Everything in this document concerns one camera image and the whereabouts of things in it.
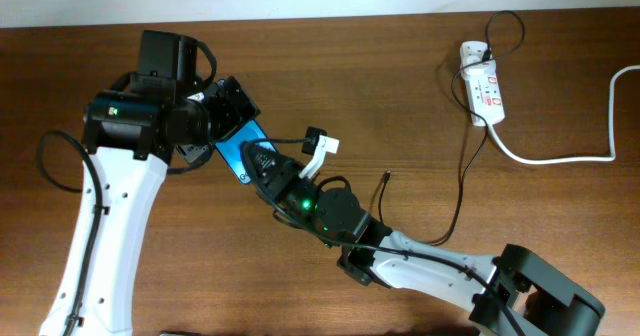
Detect white charger adapter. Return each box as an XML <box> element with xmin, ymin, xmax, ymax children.
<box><xmin>460</xmin><ymin>41</ymin><xmax>496</xmax><ymax>80</ymax></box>

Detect white power strip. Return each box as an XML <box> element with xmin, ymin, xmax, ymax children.
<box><xmin>462</xmin><ymin>61</ymin><xmax>505</xmax><ymax>127</ymax></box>

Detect black charging cable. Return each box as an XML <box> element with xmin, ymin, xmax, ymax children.
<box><xmin>377</xmin><ymin>10</ymin><xmax>527</xmax><ymax>247</ymax></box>

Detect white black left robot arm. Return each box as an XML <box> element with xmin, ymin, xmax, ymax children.
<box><xmin>36</xmin><ymin>30</ymin><xmax>260</xmax><ymax>335</ymax></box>

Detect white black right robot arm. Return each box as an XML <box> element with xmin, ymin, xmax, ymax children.
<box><xmin>240</xmin><ymin>135</ymin><xmax>605</xmax><ymax>335</ymax></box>

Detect white power strip cord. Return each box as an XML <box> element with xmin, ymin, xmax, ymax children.
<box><xmin>485</xmin><ymin>64</ymin><xmax>640</xmax><ymax>166</ymax></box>

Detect blue Galaxy smartphone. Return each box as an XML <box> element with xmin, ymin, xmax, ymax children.
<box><xmin>215</xmin><ymin>120</ymin><xmax>266</xmax><ymax>185</ymax></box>

